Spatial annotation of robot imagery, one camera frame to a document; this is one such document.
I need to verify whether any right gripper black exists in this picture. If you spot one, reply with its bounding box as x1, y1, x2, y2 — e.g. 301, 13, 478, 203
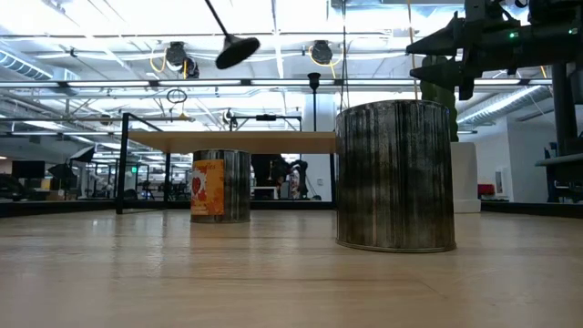
405, 0, 520, 101

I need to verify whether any orange candle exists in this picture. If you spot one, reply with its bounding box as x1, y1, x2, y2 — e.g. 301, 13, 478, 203
189, 149, 252, 224
335, 99, 457, 254

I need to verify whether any green cactus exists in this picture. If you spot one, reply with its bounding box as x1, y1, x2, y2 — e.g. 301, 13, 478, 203
419, 54, 460, 143

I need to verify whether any grey desk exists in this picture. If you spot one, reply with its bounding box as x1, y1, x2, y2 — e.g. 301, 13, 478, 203
535, 152, 583, 183

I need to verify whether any person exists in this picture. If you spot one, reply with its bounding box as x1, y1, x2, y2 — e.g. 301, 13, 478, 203
251, 153, 292, 200

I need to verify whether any wooden shelf with black legs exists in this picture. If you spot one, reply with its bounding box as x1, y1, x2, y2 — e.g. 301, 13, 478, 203
115, 112, 339, 216

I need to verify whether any black coiled hanging cable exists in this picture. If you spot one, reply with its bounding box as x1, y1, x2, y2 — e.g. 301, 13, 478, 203
339, 0, 350, 113

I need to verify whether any black ceiling cord reel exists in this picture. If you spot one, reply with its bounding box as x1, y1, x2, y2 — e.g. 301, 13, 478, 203
164, 40, 200, 79
309, 39, 336, 67

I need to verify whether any black upright post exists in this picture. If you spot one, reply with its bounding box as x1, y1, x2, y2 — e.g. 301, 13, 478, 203
549, 63, 583, 157

